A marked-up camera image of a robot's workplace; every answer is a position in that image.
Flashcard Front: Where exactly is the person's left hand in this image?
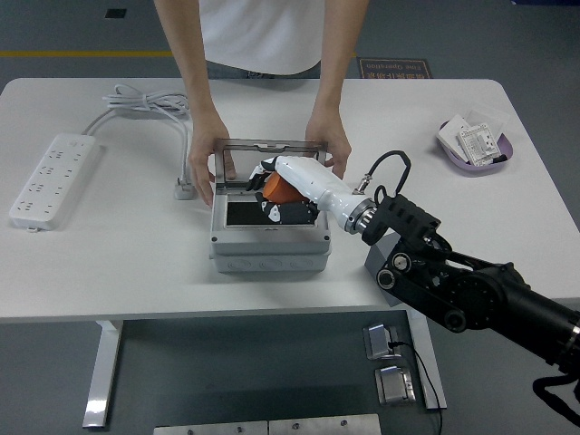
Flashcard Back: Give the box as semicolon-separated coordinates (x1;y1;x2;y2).
304;121;353;179

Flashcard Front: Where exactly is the person's right hand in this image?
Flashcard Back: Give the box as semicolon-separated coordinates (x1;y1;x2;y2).
188;124;237;208

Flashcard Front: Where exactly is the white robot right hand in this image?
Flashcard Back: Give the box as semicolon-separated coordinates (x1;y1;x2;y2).
244;154;368;227

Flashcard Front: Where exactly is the orange cylindrical battery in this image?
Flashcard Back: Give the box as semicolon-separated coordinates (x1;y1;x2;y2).
263;172;304;205

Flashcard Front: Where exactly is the smoky transparent box lid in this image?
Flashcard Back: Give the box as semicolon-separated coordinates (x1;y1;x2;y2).
212;138;329;191

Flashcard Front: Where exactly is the grey block battery holder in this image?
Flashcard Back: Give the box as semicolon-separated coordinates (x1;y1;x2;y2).
362;233;409;309

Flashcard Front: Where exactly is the grey plastic junction box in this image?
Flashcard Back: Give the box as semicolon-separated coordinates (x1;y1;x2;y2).
208;188;331;273

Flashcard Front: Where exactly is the dark floor sign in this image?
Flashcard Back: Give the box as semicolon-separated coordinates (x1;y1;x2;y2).
357;57;434;81

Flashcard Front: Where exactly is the person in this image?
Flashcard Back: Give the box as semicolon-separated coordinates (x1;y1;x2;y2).
198;0;327;81

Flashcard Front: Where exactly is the purple plastic tray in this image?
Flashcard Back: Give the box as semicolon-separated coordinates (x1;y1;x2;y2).
434;120;517;177

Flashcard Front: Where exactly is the white printed socket module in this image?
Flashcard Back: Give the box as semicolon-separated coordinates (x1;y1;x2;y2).
455;124;499;167

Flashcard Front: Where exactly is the white power strip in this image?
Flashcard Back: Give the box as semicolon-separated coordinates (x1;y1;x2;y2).
9;130;99;233

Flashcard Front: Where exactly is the clear plastic packet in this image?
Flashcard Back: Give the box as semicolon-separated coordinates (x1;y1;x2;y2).
466;100;508;137

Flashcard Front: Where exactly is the silver foot pedal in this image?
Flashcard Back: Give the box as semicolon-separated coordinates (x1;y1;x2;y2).
362;321;402;362
373;365;417;406

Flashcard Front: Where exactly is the white table leg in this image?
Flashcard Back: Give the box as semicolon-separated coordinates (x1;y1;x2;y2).
405;309;449;411
81;319;124;430

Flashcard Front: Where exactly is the grey metal plate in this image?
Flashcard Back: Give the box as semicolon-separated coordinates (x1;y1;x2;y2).
267;413;382;435
152;420;269;435

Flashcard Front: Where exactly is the white power cord with plug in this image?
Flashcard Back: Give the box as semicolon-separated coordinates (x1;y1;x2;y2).
81;84;200;201

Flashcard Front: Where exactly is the plain white switch plate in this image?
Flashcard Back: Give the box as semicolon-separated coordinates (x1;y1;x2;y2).
437;115;472;160

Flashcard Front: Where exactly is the thin black floor cable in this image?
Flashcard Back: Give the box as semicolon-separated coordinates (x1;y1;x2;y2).
388;339;444;435

